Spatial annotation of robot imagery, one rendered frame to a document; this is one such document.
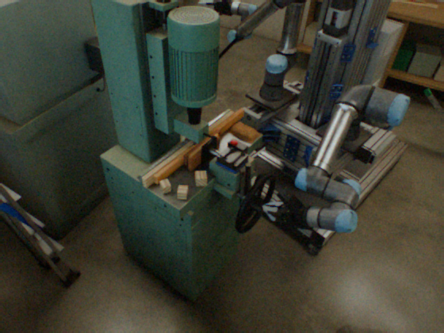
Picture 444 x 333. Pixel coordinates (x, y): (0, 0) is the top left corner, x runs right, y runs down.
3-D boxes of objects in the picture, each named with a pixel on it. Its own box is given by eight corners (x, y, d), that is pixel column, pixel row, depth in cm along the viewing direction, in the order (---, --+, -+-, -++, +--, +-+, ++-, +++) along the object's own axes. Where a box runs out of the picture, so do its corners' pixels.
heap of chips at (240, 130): (250, 143, 161) (251, 137, 159) (226, 132, 167) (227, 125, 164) (261, 134, 167) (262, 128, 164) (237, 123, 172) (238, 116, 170)
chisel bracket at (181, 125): (198, 147, 145) (198, 131, 139) (173, 133, 151) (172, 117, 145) (209, 138, 149) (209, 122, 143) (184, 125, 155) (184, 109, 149)
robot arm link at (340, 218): (361, 218, 115) (353, 239, 111) (331, 214, 123) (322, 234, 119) (354, 203, 111) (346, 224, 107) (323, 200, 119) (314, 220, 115)
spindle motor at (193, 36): (197, 114, 126) (197, 29, 104) (162, 97, 133) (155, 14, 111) (226, 94, 136) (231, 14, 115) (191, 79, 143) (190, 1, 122)
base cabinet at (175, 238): (193, 304, 197) (190, 230, 148) (123, 249, 220) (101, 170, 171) (238, 251, 223) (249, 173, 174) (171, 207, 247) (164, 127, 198)
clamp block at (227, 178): (234, 193, 143) (235, 177, 136) (208, 177, 148) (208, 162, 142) (253, 173, 152) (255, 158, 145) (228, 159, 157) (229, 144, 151)
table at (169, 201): (198, 233, 131) (198, 223, 127) (141, 194, 144) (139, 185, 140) (278, 151, 167) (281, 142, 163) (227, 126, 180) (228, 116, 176)
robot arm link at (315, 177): (346, 70, 132) (292, 180, 120) (374, 79, 128) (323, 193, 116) (342, 88, 142) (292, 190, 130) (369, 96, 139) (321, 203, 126)
